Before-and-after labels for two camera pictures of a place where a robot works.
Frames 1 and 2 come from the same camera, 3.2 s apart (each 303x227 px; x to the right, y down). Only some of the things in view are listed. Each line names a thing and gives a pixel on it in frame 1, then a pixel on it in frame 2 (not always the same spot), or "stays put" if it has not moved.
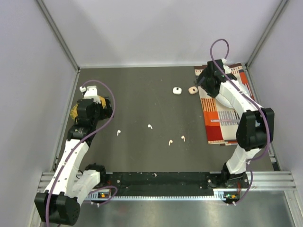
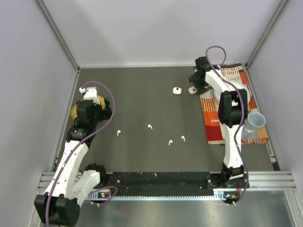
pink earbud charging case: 192,90 stays put
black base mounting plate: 165,183 stays put
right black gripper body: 206,83 to 199,84
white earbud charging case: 177,91 stays put
